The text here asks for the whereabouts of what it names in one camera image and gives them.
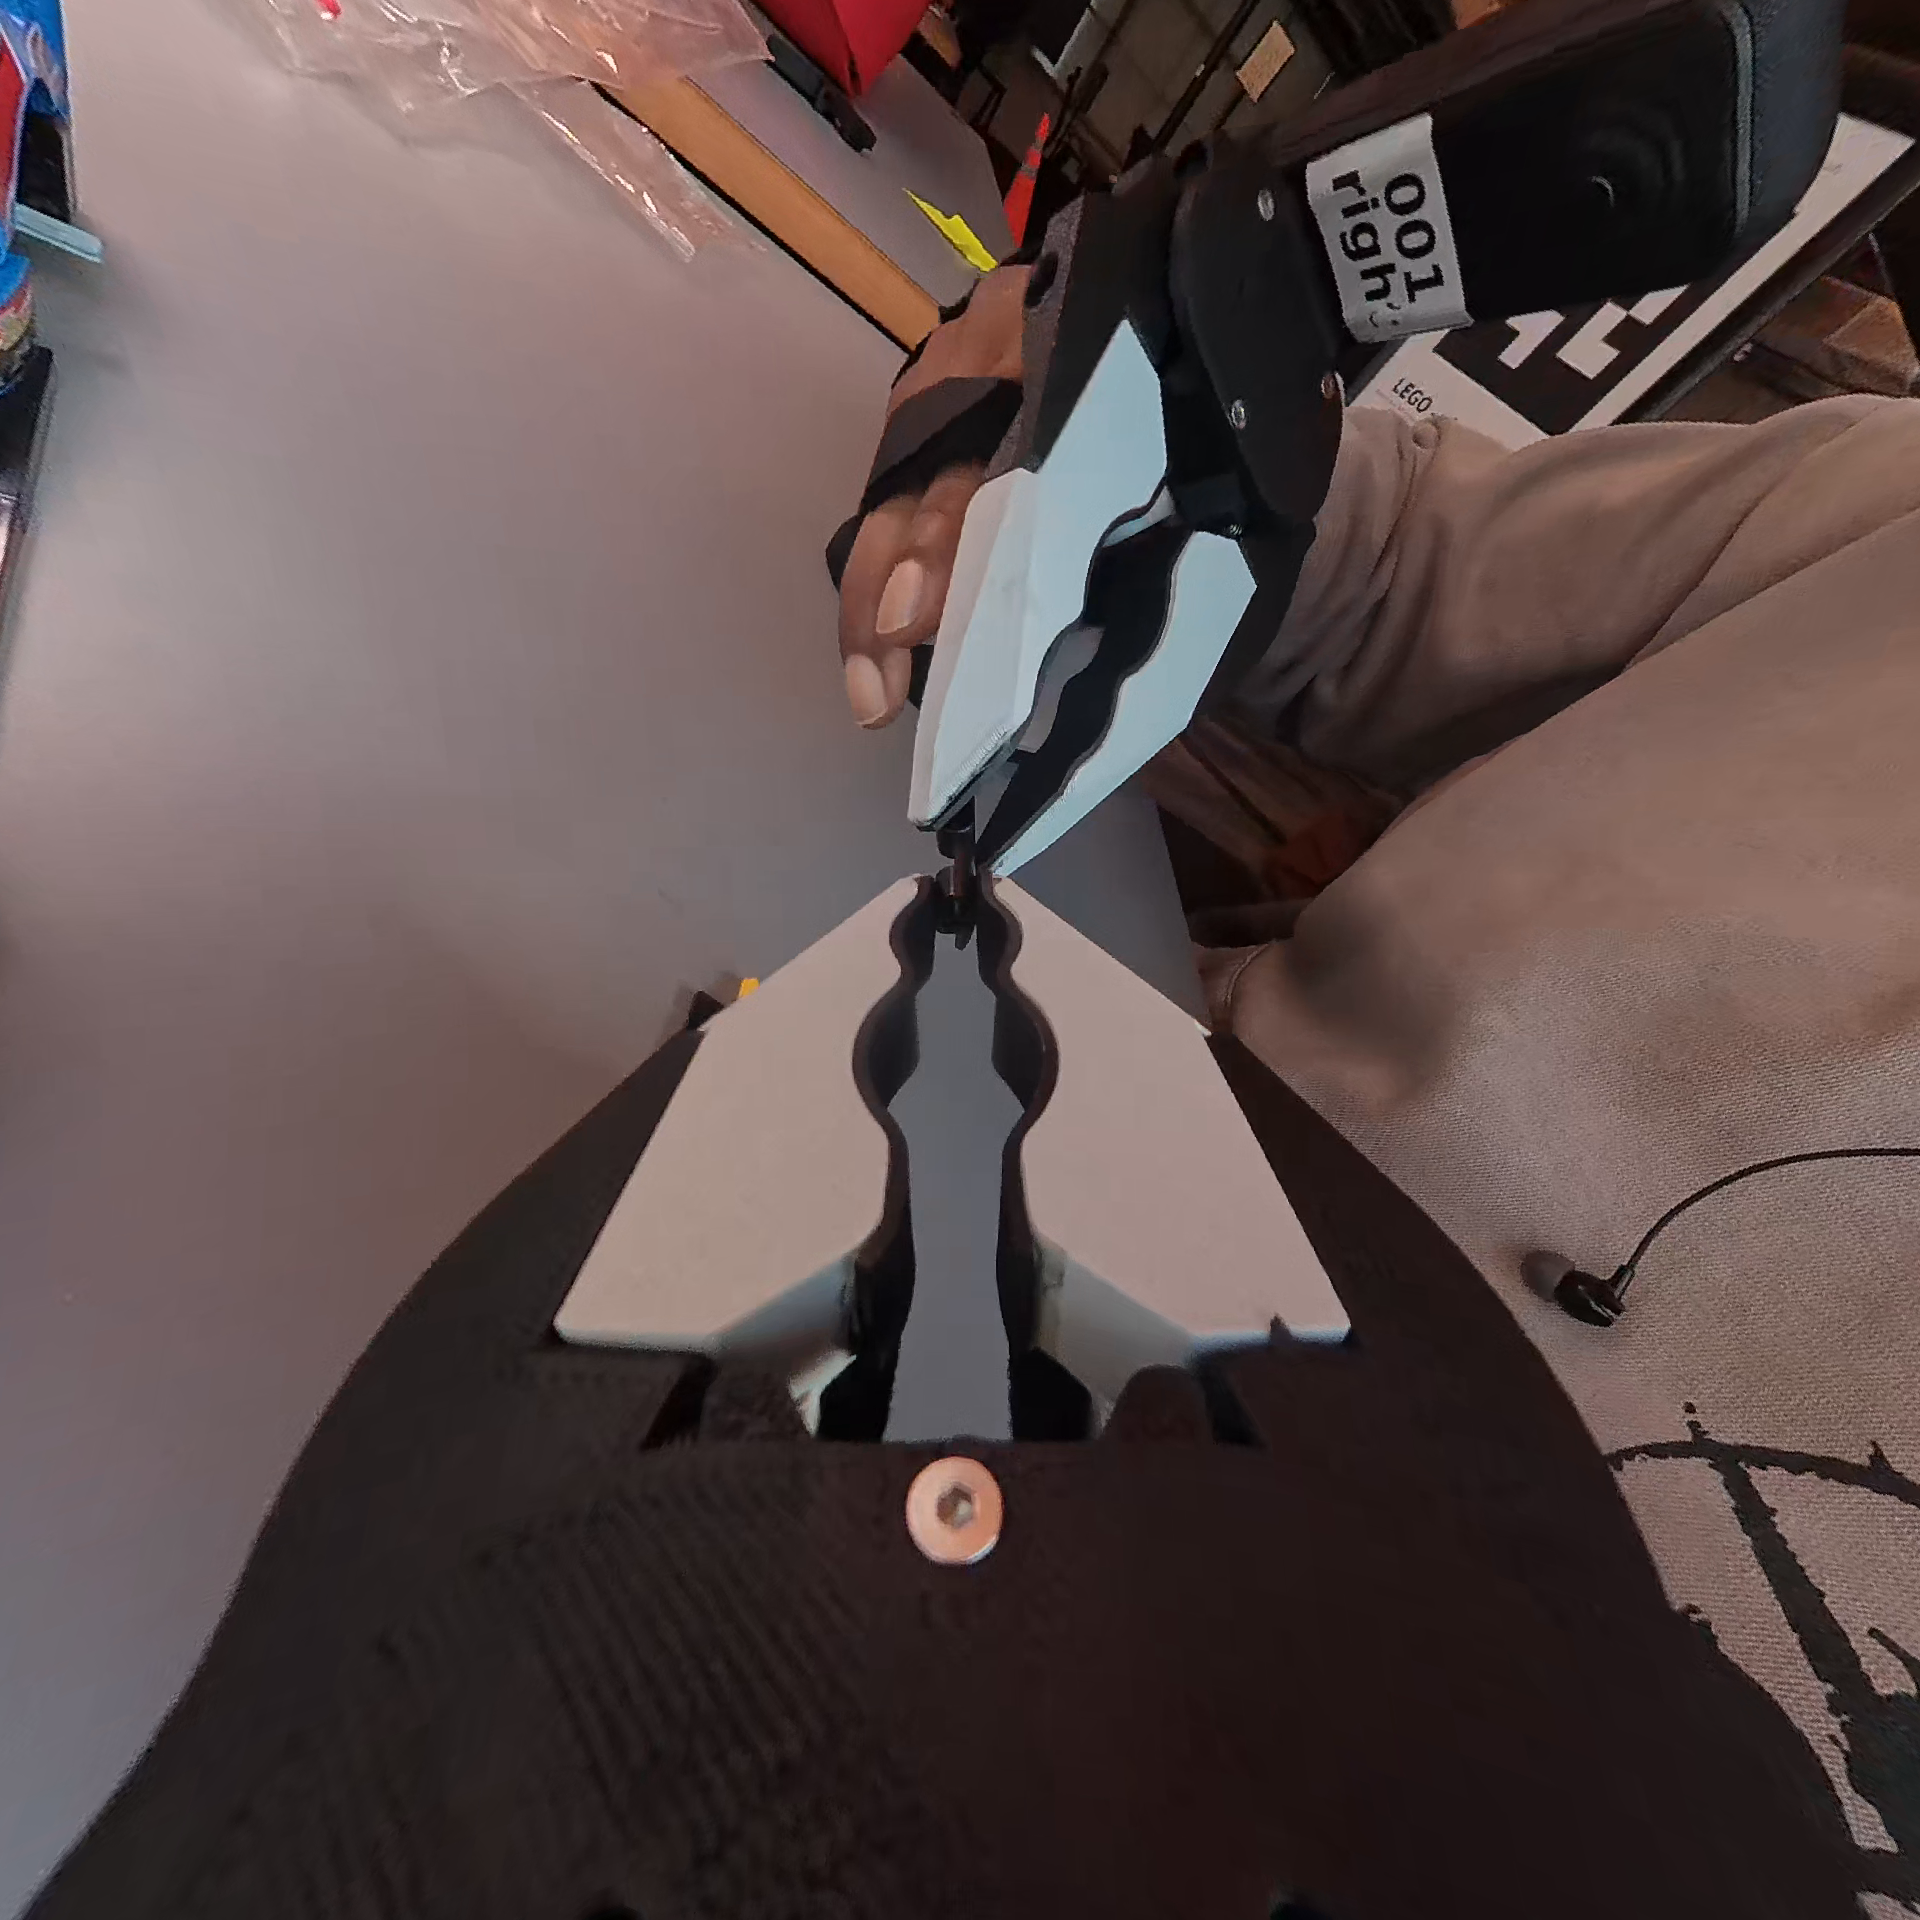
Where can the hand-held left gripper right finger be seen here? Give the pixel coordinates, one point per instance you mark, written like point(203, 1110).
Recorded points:
point(1193, 1187)

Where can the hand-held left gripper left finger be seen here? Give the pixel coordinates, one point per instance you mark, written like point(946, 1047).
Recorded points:
point(740, 1187)

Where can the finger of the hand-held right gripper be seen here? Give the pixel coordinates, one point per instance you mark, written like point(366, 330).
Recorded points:
point(1038, 568)
point(1182, 666)

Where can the black brick panel yellow axle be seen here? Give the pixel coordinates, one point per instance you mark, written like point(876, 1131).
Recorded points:
point(744, 992)

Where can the small black brick connector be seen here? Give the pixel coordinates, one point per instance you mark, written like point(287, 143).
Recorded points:
point(954, 893)

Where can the person's right forearm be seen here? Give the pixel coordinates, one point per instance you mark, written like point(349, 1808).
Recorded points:
point(1495, 568)

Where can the white sign black print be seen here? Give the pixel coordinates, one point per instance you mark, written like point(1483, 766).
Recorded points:
point(1495, 394)

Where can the person's torso beige sweatshirt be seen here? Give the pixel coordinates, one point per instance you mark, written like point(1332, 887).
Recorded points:
point(1495, 1047)

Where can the yellow paper scrap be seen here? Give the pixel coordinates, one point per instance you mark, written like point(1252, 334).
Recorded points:
point(954, 227)

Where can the orange traffic cone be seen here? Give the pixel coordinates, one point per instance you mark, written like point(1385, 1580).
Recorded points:
point(1035, 181)

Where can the clear plastic bag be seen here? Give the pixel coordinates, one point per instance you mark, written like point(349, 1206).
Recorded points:
point(496, 66)

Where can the toy brick race car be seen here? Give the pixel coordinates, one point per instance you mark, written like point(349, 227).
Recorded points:
point(24, 330)

